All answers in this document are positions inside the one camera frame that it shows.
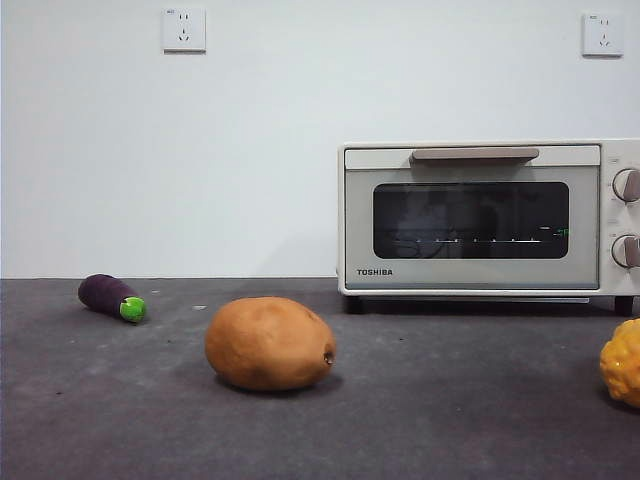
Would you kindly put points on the brown potato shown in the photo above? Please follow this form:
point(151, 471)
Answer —
point(265, 345)

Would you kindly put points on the purple toy eggplant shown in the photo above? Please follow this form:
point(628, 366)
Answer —
point(102, 292)

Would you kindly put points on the bumpy yellow toy vegetable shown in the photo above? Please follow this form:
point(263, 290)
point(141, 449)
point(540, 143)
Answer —
point(622, 365)

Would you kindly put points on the white wall socket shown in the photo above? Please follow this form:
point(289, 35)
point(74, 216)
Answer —
point(183, 30)
point(602, 35)

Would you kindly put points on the beige oven knob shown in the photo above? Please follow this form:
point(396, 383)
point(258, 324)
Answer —
point(625, 185)
point(624, 251)

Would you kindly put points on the white Toshiba toaster oven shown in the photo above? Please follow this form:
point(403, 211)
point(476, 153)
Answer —
point(612, 220)

